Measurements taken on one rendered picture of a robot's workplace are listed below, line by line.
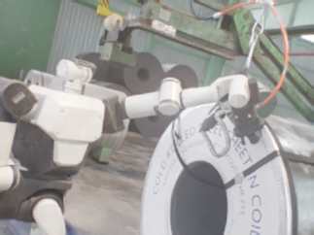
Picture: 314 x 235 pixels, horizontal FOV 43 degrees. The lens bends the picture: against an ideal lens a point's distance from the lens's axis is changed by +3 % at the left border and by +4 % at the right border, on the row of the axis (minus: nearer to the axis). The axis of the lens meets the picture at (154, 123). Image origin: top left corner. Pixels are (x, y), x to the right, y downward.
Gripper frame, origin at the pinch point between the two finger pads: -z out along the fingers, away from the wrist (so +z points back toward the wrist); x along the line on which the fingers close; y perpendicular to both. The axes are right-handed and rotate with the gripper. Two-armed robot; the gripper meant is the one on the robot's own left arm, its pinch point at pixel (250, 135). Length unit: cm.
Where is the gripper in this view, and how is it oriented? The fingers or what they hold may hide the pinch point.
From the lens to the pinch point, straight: 162.7
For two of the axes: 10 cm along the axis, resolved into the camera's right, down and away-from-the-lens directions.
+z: -3.4, -7.3, -6.0
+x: 9.1, -4.2, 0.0
